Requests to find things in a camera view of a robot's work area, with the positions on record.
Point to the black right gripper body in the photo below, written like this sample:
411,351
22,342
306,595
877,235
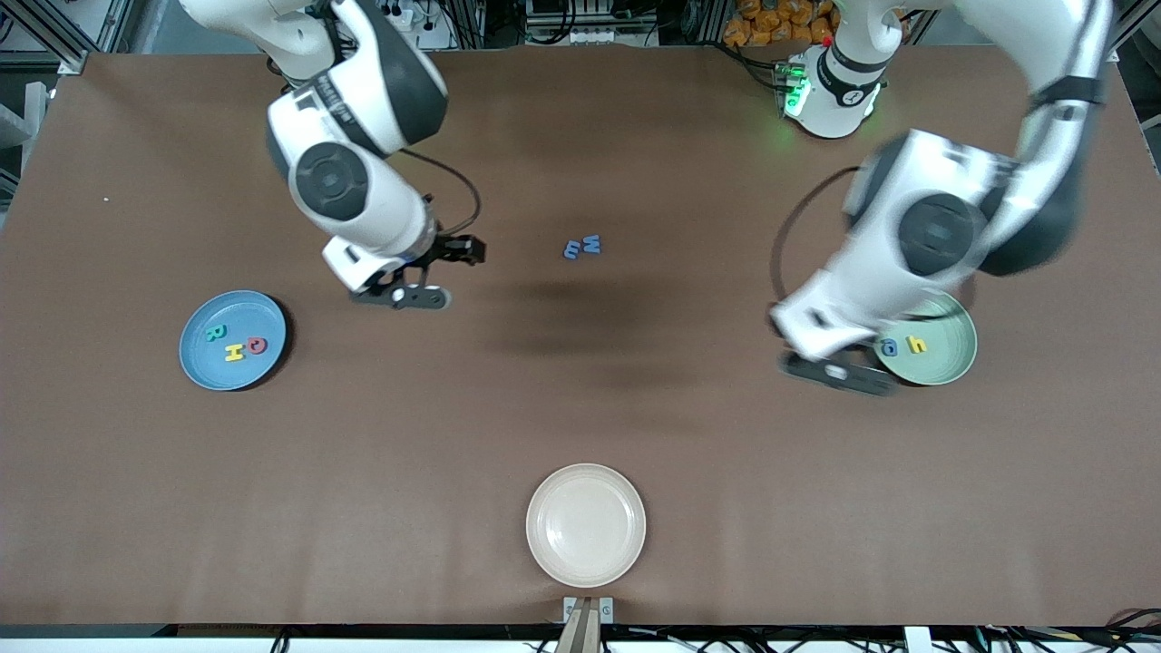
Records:
447,249

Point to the blue foam small m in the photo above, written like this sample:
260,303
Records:
573,249

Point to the blue foam capital W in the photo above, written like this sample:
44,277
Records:
591,243

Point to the pink foam capital Q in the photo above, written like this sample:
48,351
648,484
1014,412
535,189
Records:
252,351

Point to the yellow foam capital H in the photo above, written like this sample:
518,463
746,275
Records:
235,353

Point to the teal foam capital R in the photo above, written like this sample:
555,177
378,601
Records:
216,333

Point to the blue foam small a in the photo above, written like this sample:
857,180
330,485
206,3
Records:
885,351

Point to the yellow foam small h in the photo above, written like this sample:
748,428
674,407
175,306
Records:
917,345

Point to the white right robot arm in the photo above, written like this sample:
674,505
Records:
363,199

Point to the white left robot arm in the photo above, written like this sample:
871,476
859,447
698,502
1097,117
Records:
907,254

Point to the blue plate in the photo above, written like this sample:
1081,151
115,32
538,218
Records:
232,372

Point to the cream plate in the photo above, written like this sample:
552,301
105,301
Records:
586,526

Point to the green plate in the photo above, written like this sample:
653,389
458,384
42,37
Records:
948,358

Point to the grey equipment rack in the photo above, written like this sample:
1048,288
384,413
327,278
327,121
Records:
590,36

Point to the white power strip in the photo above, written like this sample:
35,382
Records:
404,14

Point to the orange objects pile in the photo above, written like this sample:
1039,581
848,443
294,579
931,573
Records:
771,23

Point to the white tag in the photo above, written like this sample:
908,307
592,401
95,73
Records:
917,640

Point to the grey metal mount bracket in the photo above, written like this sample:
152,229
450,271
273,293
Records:
570,606

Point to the aluminium frame profile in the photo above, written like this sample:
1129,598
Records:
73,62

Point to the grey table side bracket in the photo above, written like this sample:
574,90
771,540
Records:
36,100

